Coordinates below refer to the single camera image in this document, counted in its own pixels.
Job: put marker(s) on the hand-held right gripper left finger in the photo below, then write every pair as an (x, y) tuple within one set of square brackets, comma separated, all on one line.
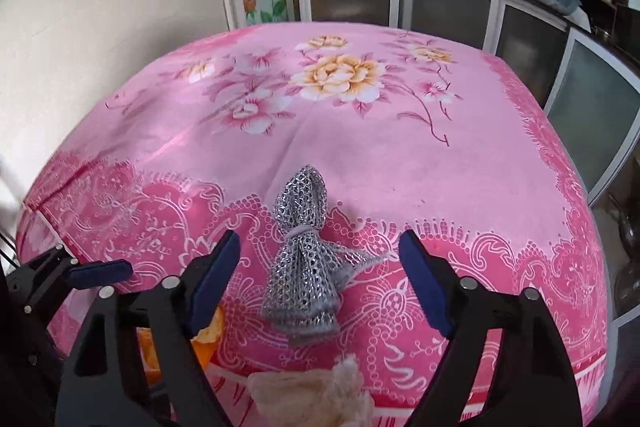
[(215, 287)]

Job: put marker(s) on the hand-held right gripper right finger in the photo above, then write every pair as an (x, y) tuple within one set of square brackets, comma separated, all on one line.
[(425, 287)]

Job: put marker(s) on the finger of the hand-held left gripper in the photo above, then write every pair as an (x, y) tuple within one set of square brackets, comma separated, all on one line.
[(42, 269), (100, 271)]

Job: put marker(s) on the silver mesh scrubber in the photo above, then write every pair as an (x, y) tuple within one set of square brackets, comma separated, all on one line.
[(300, 277)]

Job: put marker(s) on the beige crumpled cloth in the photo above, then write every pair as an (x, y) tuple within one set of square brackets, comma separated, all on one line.
[(310, 394)]

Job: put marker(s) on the pink floral blanket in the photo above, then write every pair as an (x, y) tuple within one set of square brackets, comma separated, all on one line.
[(350, 147)]

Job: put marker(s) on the white side cabinet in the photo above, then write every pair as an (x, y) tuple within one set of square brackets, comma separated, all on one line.
[(595, 107)]

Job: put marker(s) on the white cabinet with glass doors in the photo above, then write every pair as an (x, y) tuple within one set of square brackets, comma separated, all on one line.
[(400, 2)]

